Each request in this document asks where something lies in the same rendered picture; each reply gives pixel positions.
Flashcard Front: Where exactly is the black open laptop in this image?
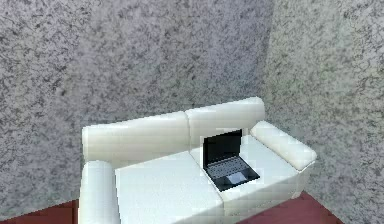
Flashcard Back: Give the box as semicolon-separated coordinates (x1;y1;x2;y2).
202;129;261;193

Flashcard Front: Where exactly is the white sofa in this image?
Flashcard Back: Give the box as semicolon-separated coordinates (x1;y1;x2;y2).
77;96;318;224

